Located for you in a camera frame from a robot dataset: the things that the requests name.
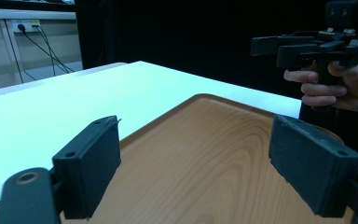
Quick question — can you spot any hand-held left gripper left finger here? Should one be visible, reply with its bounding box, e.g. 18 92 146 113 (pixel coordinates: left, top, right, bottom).
51 115 122 220

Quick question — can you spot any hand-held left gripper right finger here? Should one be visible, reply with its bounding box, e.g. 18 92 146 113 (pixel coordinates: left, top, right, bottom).
268 113 358 218

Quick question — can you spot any black curtain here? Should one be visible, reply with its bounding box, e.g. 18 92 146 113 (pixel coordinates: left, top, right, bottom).
74 0 358 101

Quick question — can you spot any wooden tray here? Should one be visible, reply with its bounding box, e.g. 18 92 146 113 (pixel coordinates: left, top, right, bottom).
59 92 355 224

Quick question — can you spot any thin black cable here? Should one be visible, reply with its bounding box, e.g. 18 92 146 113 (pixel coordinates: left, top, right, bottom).
5 20 37 84

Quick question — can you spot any white wall socket strip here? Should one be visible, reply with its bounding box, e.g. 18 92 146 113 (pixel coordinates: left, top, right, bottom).
10 19 42 34

